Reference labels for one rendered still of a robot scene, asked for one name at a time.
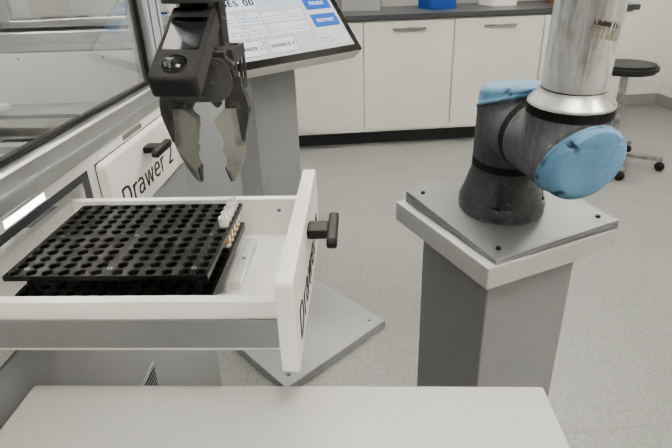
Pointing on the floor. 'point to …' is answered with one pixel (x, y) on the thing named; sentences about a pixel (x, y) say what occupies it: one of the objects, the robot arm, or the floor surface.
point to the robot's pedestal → (490, 309)
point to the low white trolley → (282, 417)
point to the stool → (624, 97)
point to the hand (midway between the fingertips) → (214, 172)
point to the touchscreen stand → (353, 317)
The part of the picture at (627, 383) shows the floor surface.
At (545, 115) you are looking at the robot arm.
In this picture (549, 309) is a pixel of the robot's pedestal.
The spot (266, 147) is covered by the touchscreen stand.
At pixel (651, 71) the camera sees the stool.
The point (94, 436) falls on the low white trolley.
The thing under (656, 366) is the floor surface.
